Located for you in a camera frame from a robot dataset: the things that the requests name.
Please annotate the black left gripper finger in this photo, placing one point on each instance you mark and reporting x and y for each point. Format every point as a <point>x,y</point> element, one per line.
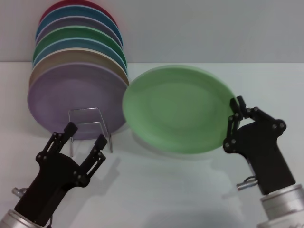
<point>95,159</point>
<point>60,141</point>

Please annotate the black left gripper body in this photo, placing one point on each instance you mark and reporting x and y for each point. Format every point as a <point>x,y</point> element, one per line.
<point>54,175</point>

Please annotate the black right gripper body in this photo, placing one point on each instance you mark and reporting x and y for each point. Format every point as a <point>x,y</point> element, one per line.
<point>263,154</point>

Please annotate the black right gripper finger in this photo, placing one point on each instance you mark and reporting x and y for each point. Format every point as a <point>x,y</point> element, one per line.
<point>234,126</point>
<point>266,118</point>

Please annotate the light green plate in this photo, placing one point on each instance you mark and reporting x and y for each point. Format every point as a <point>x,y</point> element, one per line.
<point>175,111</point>

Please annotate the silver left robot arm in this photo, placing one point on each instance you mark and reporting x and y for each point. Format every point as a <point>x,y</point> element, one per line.
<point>14,219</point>

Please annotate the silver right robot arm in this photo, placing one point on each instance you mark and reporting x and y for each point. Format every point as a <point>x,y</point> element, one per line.
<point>282,209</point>

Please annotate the clear acrylic plate rack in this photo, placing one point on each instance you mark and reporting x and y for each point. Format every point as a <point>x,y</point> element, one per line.
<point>83,109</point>

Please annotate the lilac purple plate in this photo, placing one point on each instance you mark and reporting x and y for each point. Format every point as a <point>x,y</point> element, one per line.
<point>78,90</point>

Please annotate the tan beige plate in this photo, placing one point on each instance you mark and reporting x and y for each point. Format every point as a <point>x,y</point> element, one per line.
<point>78,55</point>

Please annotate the light blue plate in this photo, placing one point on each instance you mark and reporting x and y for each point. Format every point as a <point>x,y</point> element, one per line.
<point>78,42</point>

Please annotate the dark green plate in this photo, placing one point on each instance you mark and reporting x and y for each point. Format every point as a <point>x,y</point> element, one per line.
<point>78,32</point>

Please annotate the grey purple plate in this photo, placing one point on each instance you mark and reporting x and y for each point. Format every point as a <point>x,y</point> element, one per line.
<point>78,21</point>

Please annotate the teal blue plate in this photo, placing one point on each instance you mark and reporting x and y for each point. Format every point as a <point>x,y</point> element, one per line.
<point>78,10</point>

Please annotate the crimson red plate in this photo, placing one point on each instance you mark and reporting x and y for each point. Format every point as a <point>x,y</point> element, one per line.
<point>51,8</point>

